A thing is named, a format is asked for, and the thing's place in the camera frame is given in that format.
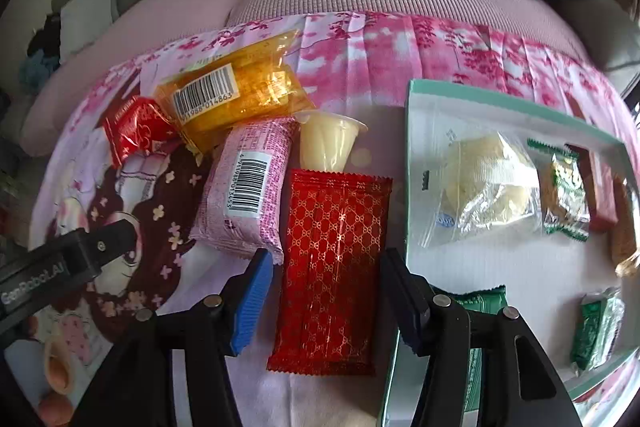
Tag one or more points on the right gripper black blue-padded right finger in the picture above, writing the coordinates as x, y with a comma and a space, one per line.
519, 385

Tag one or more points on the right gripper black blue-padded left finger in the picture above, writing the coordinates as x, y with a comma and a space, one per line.
134, 385

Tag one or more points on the dark green snack packet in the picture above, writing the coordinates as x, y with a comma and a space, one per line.
600, 318

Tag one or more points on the small red snack packet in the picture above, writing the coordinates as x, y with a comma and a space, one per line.
139, 126

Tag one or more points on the small green white packet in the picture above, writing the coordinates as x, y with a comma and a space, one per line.
563, 197

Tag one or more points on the cream yellow pastry packet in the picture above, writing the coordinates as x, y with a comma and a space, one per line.
624, 236

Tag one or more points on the large red patterned packet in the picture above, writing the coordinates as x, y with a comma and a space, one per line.
331, 292

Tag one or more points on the pink barcode snack packet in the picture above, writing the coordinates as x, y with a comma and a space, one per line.
240, 209

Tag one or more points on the yellow orange bread packet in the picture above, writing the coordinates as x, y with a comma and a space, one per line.
253, 82

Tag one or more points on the pale jelly cup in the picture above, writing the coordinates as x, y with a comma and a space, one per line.
326, 139

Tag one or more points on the person's left hand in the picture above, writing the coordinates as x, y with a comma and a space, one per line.
55, 386

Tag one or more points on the teal-rimmed white tray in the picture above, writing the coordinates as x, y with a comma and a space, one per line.
542, 276

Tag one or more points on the clear-wrapped pale round cake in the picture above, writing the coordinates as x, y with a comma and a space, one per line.
478, 185

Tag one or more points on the dark red wrapped snack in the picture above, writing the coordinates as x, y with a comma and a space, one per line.
598, 182

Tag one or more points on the pink cartoon print cloth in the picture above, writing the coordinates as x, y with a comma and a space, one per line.
357, 64

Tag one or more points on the pink ribbed seat cover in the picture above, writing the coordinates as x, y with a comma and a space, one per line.
150, 24

